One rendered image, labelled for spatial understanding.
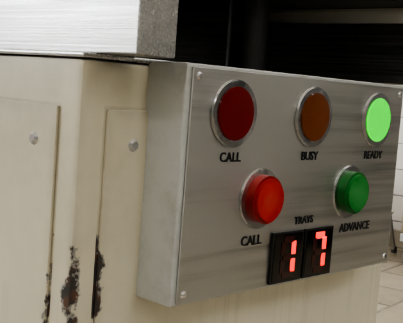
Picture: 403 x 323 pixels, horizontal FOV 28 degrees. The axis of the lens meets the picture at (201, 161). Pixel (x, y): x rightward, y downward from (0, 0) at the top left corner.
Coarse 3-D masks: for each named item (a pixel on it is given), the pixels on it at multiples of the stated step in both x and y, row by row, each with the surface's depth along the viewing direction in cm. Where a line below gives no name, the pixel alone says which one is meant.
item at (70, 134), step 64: (256, 0) 60; (0, 64) 48; (64, 64) 43; (128, 64) 45; (256, 64) 61; (0, 128) 47; (64, 128) 44; (128, 128) 45; (0, 192) 48; (64, 192) 44; (128, 192) 45; (0, 256) 48; (64, 256) 44; (128, 256) 46; (0, 320) 48; (64, 320) 44; (128, 320) 47; (192, 320) 51; (256, 320) 56; (320, 320) 62
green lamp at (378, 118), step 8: (376, 104) 58; (384, 104) 58; (368, 112) 57; (376, 112) 58; (384, 112) 59; (368, 120) 57; (376, 120) 58; (384, 120) 59; (368, 128) 57; (376, 128) 58; (384, 128) 59; (376, 136) 58; (384, 136) 59
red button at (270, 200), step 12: (264, 180) 48; (276, 180) 49; (252, 192) 48; (264, 192) 48; (276, 192) 49; (252, 204) 48; (264, 204) 48; (276, 204) 49; (252, 216) 48; (264, 216) 48; (276, 216) 49
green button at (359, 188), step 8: (344, 176) 56; (352, 176) 55; (360, 176) 56; (344, 184) 55; (352, 184) 55; (360, 184) 56; (344, 192) 55; (352, 192) 55; (360, 192) 56; (368, 192) 57; (344, 200) 55; (352, 200) 55; (360, 200) 56; (344, 208) 56; (352, 208) 56; (360, 208) 56
